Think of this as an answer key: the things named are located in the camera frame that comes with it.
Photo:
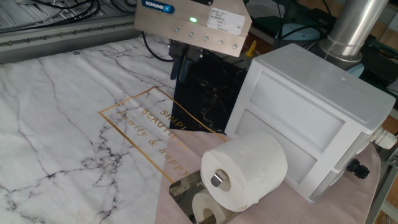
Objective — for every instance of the silver Schunk gripper body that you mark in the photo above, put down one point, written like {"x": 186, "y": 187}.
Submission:
{"x": 186, "y": 28}

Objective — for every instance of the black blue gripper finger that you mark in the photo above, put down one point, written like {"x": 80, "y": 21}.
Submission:
{"x": 174, "y": 62}
{"x": 194, "y": 56}

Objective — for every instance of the white toilet paper roll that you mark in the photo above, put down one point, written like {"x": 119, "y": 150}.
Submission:
{"x": 248, "y": 168}

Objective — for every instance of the silver grey UR5 robot arm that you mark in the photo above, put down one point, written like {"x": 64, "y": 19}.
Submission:
{"x": 351, "y": 25}

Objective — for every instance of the small yellow plastic piece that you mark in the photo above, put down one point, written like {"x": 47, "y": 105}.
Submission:
{"x": 251, "y": 49}

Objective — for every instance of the white paper sheet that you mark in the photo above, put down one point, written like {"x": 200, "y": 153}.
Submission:
{"x": 270, "y": 9}

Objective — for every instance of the white plastic junction box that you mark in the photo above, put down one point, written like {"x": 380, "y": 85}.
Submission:
{"x": 311, "y": 102}

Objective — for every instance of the polished steel paper holder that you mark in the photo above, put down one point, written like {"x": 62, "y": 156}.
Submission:
{"x": 183, "y": 189}

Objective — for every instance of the grey aluminium rail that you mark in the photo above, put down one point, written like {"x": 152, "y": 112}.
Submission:
{"x": 62, "y": 40}

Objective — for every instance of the grey table frame leg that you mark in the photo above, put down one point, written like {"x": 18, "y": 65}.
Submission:
{"x": 381, "y": 193}

